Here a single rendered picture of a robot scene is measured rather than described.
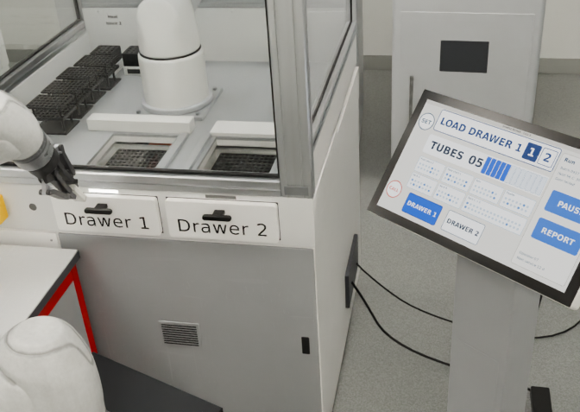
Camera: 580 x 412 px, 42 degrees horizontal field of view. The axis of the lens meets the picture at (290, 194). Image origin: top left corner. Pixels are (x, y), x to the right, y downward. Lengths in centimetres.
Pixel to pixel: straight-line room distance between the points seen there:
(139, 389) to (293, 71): 76
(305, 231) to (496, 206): 52
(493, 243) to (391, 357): 126
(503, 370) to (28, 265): 123
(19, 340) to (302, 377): 104
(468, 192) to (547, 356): 131
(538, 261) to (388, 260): 174
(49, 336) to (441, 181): 87
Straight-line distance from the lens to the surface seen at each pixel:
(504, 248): 161
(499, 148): 167
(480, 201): 165
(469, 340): 193
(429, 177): 172
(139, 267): 213
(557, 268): 156
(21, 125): 158
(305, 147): 180
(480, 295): 183
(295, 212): 189
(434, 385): 272
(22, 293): 204
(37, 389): 140
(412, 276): 318
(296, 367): 222
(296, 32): 170
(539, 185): 161
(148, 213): 200
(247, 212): 190
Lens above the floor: 190
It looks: 31 degrees down
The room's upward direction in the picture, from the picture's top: 4 degrees counter-clockwise
